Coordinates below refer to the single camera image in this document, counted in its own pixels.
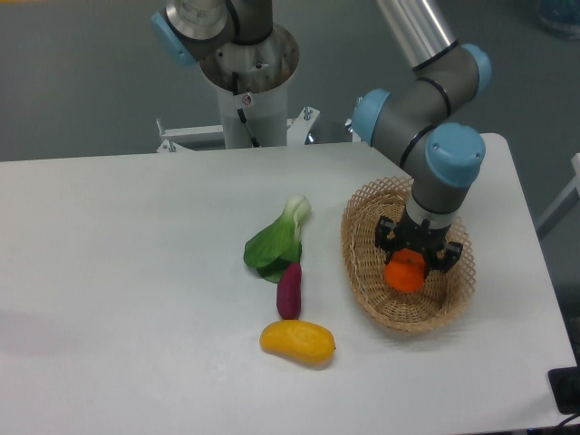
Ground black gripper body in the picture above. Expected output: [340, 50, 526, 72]
[392, 215, 449, 265]

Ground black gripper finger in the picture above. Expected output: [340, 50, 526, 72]
[374, 216, 401, 265]
[421, 241, 463, 277]

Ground orange mandarin fruit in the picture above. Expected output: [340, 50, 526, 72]
[383, 248, 426, 293]

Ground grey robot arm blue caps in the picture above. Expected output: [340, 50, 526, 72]
[150, 1, 492, 276]

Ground woven wicker basket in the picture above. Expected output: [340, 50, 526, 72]
[341, 177, 476, 334]

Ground purple sweet potato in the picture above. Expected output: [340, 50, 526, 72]
[276, 263, 302, 320]

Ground green bok choy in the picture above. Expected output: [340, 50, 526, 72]
[243, 194, 312, 284]

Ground yellow mango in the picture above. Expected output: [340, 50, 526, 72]
[259, 320, 335, 365]

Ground black device at table edge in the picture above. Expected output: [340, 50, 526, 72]
[547, 367, 579, 415]

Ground blue object top right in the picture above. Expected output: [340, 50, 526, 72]
[536, 0, 579, 41]

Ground white metal frame right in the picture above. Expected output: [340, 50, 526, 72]
[536, 153, 579, 240]

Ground black cable on pedestal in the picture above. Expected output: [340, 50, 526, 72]
[231, 72, 261, 149]

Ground white metal base bracket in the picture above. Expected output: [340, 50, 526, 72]
[155, 96, 367, 153]

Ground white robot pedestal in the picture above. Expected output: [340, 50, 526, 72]
[199, 24, 299, 149]

